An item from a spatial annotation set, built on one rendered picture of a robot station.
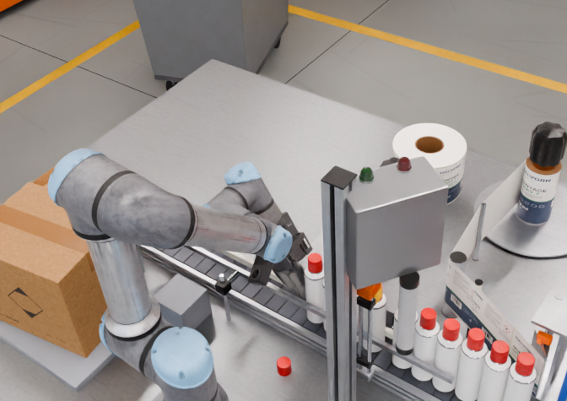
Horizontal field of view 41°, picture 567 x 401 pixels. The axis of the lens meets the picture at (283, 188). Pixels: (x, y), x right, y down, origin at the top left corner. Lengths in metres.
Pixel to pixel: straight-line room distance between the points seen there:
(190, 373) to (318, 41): 3.33
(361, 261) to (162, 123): 1.41
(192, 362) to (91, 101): 2.97
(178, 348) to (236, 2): 2.42
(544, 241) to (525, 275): 0.13
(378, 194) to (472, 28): 3.57
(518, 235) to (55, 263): 1.16
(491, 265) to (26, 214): 1.16
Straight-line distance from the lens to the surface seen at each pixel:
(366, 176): 1.28
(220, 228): 1.41
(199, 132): 2.54
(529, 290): 1.97
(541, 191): 2.03
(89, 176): 1.32
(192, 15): 3.86
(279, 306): 1.89
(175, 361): 1.54
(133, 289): 1.51
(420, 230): 1.33
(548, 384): 1.72
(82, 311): 1.83
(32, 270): 1.77
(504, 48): 4.61
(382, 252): 1.33
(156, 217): 1.27
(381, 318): 1.70
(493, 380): 1.63
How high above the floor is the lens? 2.32
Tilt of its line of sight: 41 degrees down
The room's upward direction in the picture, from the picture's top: 5 degrees counter-clockwise
